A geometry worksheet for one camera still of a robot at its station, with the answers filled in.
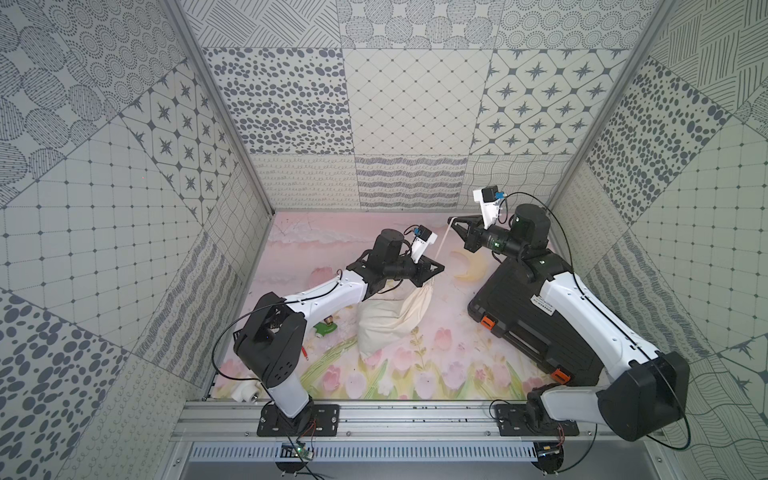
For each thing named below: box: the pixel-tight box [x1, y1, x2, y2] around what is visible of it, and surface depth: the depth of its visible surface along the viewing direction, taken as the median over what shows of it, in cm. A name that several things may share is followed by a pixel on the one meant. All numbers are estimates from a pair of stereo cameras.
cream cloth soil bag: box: [358, 279, 434, 356], surface depth 83 cm
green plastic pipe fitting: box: [313, 322, 338, 337], surface depth 90 cm
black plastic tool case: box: [468, 260, 603, 385], surface depth 84 cm
